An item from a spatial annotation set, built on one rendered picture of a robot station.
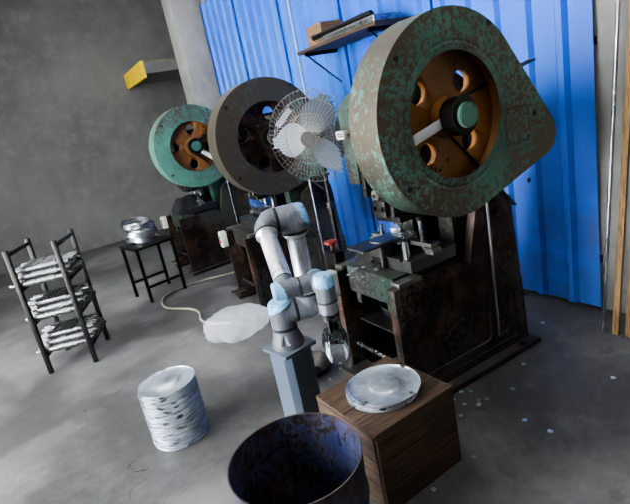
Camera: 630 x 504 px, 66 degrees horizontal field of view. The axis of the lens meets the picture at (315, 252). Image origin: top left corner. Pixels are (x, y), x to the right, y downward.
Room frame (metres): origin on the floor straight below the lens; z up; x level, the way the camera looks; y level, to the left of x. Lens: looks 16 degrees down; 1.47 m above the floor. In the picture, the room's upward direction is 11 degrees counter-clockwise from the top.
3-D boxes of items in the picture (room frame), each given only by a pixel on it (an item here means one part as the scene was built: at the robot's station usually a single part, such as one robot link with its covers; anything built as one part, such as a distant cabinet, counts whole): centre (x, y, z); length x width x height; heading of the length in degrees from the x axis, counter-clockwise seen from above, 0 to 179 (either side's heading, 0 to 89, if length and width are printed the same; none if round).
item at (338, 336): (1.68, -0.01, 0.68); 0.09 x 0.08 x 0.12; 5
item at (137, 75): (8.03, 1.72, 2.44); 1.25 x 0.92 x 0.27; 28
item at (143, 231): (4.75, 1.62, 0.40); 0.45 x 0.40 x 0.79; 40
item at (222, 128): (4.12, 0.03, 0.87); 1.53 x 0.99 x 1.74; 116
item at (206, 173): (5.66, 0.91, 0.87); 1.53 x 0.99 x 1.74; 121
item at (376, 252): (2.34, -0.30, 0.72); 0.25 x 0.14 x 0.14; 118
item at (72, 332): (3.53, 1.95, 0.47); 0.46 x 0.43 x 0.95; 98
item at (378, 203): (2.40, -0.42, 1.04); 0.17 x 0.15 x 0.30; 118
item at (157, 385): (2.24, 0.87, 0.31); 0.29 x 0.29 x 0.01
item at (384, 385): (1.71, -0.17, 0.38); 0.29 x 0.29 x 0.01
